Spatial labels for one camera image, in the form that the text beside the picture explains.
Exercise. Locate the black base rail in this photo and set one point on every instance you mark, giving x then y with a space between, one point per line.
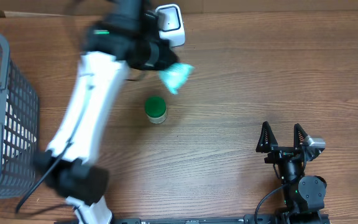
246 219

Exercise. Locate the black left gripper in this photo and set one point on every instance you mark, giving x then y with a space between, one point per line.
165 58

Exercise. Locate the white barcode scanner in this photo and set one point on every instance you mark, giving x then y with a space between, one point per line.
171 25

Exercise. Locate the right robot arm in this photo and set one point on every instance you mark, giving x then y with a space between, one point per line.
303 194

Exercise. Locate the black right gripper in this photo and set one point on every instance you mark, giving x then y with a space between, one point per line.
278 152

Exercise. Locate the teal tissue pack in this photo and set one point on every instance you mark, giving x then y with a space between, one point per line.
175 76

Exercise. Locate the grey plastic basket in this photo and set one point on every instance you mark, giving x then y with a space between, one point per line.
19 127

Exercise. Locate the green lid jar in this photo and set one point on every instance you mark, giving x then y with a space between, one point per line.
155 109

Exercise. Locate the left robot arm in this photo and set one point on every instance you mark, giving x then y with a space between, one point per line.
126 38

